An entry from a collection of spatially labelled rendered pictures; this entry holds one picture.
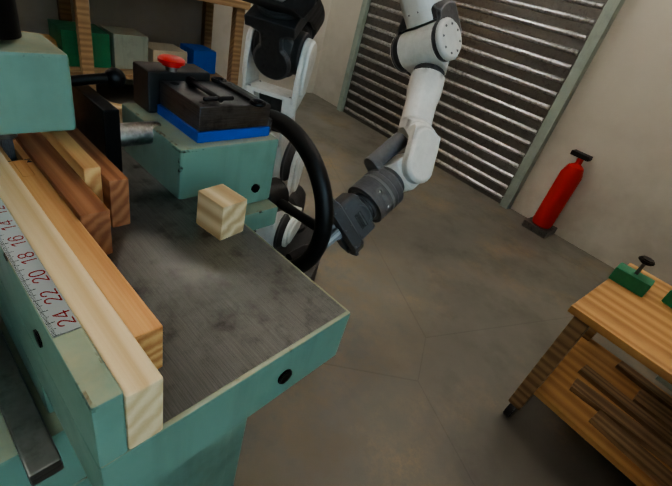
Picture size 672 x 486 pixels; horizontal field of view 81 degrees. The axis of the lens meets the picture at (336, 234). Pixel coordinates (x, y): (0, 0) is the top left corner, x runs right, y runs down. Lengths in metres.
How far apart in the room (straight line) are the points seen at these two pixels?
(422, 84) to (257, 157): 0.45
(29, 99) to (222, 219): 0.19
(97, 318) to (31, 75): 0.24
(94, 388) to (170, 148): 0.29
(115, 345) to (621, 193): 3.06
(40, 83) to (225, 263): 0.22
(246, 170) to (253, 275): 0.17
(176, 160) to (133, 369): 0.27
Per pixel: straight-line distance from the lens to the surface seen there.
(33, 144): 0.48
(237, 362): 0.31
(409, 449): 1.42
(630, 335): 1.40
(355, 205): 0.73
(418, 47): 0.88
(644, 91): 3.11
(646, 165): 3.11
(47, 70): 0.44
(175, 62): 0.52
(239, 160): 0.49
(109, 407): 0.23
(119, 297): 0.29
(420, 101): 0.85
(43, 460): 0.38
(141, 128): 0.49
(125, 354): 0.25
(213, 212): 0.40
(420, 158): 0.78
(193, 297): 0.35
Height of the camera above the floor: 1.14
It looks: 32 degrees down
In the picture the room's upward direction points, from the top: 16 degrees clockwise
